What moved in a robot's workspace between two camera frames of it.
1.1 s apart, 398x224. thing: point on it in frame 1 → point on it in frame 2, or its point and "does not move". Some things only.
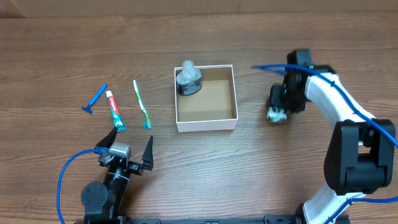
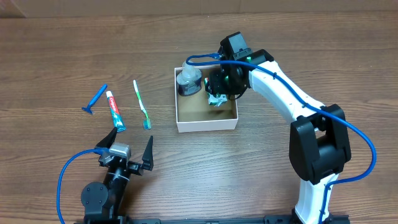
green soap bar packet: (276, 116) → (214, 100)
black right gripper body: (275, 101) → (216, 90)
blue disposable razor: (95, 98) does not move
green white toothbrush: (147, 122) does not move
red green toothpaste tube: (117, 118) does not move
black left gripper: (125, 165) does not move
